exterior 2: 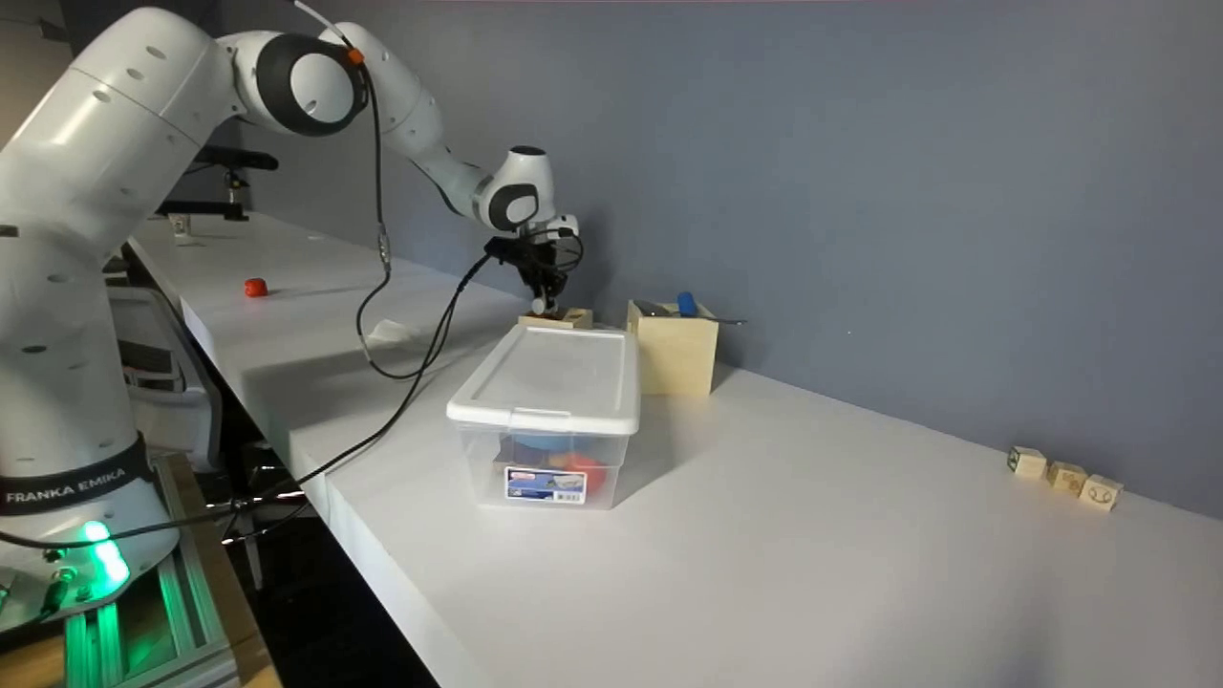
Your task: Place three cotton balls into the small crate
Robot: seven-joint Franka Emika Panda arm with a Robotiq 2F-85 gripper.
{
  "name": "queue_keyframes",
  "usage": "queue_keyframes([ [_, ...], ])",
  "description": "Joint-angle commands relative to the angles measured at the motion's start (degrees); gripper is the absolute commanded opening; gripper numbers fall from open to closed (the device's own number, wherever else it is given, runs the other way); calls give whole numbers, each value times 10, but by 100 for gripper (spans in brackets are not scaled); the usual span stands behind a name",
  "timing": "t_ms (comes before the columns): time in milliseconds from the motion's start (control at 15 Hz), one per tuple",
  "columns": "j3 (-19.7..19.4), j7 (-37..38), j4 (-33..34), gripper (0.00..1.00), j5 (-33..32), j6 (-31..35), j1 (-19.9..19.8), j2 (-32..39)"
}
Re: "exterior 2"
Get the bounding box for white storage box lid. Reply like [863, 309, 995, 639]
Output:
[446, 323, 642, 437]

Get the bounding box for small wooden crate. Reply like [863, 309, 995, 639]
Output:
[518, 307, 594, 332]

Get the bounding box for blue object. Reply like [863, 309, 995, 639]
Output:
[508, 435, 576, 462]

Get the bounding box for clear plastic storage box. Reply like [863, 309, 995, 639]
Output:
[446, 323, 642, 511]

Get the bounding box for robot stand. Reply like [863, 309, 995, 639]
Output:
[0, 451, 284, 688]

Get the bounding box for black cable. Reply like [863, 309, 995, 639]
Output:
[0, 250, 494, 553]

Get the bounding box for camera on mount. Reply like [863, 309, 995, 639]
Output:
[156, 144, 281, 224]

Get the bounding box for tall wooden box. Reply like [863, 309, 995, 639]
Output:
[626, 299, 720, 398]

